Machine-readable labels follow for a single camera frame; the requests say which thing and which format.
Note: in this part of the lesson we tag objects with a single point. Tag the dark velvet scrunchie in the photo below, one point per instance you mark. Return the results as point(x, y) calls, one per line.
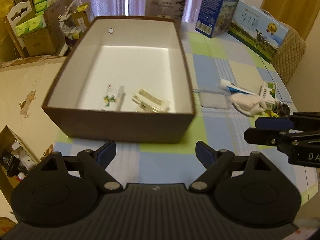
point(282, 109)

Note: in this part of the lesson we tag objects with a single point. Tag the cardboard box of tissues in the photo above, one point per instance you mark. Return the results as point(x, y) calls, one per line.
point(34, 28)

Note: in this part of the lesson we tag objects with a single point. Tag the white blue toothpaste tube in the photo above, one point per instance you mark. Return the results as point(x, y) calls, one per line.
point(232, 88)

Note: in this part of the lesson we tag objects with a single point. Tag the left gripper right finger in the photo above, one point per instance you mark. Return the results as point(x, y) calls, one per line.
point(216, 164)

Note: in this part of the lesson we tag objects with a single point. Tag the checked blue green bedsheet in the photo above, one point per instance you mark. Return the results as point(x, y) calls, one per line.
point(217, 122)

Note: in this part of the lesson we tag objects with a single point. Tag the yellow snack packet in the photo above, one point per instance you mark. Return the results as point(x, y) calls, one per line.
point(271, 114)

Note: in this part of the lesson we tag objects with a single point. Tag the yellow plastic bag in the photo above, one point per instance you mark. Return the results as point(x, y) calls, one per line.
point(5, 7)

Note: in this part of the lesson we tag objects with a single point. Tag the open brown cardboard box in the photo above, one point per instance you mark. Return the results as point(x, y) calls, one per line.
point(75, 20)

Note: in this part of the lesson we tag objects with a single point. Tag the brown white storage box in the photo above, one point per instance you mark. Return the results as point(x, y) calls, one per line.
point(136, 52)

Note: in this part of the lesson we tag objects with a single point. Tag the small white green medicine box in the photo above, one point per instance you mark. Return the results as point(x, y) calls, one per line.
point(113, 98)

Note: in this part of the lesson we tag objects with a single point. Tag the cardboard box of clutter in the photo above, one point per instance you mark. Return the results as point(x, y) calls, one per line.
point(16, 159)

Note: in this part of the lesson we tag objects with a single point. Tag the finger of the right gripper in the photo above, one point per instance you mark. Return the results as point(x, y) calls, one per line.
point(281, 124)
point(275, 137)

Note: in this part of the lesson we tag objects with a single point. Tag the clear plastic case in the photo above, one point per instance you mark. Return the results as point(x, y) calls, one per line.
point(215, 99)

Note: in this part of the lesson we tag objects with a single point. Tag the long green carton box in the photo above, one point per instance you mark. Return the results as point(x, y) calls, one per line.
point(268, 93)

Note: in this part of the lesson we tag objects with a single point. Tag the green cow milk carton box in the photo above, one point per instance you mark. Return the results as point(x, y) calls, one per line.
point(257, 30)

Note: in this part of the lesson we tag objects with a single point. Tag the white humidifier box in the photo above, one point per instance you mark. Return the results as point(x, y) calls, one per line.
point(172, 9)

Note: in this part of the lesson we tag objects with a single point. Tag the white plastic hair claw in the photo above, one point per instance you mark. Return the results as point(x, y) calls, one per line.
point(148, 103)

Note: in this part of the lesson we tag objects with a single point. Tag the wooden door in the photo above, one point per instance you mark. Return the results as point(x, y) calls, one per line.
point(299, 14)

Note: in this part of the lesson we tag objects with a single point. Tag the rolled cream sock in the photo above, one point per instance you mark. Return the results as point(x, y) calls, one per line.
point(248, 104)

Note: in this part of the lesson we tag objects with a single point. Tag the quilted beige chair cushion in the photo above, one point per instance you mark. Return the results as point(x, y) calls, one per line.
point(289, 54)

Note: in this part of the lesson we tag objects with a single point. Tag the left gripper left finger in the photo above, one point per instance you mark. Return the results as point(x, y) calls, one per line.
point(94, 164)

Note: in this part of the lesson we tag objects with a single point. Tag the blue milk carton box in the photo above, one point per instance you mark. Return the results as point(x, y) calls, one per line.
point(215, 17)

